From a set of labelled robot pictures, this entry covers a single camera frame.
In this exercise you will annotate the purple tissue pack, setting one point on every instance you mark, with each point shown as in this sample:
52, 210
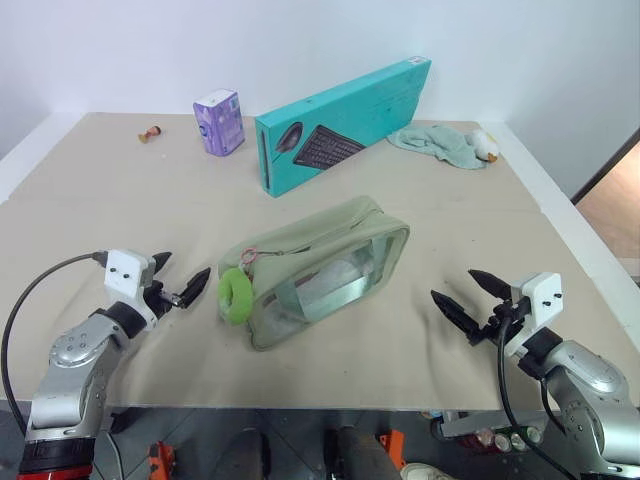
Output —
220, 125

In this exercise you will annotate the brown wooden door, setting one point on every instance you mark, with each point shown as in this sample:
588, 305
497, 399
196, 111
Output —
615, 220

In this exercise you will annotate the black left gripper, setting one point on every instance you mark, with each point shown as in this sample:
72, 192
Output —
157, 297

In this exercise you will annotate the small brown figurine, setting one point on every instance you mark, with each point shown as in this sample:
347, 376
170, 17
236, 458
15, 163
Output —
150, 134

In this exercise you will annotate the white plush duck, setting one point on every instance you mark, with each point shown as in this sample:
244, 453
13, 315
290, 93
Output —
480, 145

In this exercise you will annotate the red drink can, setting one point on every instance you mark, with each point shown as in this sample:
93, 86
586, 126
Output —
477, 440

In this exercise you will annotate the dark rounded shape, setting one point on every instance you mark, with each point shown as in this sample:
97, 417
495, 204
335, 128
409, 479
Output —
357, 455

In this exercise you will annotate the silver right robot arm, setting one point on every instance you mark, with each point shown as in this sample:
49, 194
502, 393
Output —
595, 380

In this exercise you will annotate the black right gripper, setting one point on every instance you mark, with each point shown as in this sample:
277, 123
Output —
507, 312

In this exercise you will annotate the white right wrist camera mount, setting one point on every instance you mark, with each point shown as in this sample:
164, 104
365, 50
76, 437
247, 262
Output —
542, 295

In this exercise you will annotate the light teal towel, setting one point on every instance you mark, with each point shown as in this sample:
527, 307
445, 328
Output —
440, 142

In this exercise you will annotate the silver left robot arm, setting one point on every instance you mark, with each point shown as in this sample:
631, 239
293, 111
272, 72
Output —
75, 350

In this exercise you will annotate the beige table cloth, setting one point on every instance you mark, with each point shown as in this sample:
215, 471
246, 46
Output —
150, 200

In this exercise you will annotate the orange plastic part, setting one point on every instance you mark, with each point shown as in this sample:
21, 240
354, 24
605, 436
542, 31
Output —
394, 447
161, 462

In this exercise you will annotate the green transparent pouch bag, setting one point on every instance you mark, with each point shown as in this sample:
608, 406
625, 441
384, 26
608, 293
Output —
325, 235

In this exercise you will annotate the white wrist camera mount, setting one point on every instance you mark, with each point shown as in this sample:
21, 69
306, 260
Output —
122, 272
542, 295

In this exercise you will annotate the green drink can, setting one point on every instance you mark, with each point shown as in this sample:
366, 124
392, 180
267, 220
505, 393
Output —
527, 437

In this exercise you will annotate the dark door frame strip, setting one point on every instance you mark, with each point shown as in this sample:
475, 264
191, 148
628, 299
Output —
607, 162

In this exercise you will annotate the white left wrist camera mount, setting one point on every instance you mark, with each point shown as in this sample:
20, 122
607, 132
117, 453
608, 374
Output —
122, 272

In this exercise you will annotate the teal keyboard box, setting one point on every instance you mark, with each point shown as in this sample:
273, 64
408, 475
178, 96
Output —
360, 100

